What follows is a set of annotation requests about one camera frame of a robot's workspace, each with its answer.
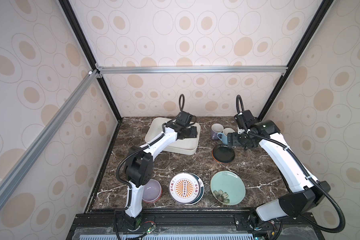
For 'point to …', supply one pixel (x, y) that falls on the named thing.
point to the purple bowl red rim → (152, 191)
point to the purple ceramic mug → (216, 128)
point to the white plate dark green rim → (201, 191)
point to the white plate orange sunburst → (184, 188)
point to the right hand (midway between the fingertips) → (237, 141)
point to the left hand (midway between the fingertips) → (197, 129)
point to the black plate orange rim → (223, 155)
